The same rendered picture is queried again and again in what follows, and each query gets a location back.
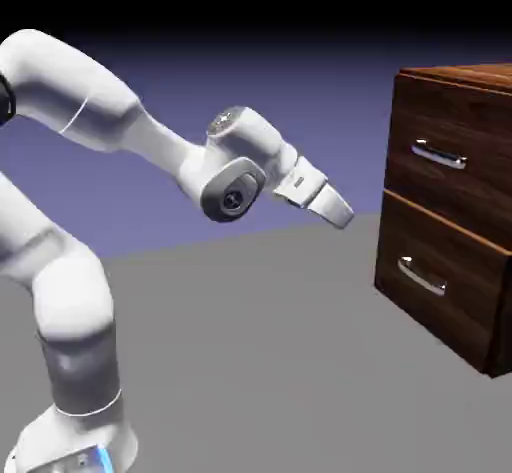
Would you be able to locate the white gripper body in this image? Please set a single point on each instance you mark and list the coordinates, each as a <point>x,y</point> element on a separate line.
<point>332,204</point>

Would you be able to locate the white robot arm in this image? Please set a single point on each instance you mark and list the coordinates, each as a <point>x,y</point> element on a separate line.
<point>92,97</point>

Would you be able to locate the dark wood cabinet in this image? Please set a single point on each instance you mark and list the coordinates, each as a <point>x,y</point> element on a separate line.
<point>448,217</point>

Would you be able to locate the dark wood drawer front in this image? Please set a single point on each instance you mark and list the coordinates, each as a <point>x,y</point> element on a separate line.
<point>452,197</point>
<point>436,313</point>

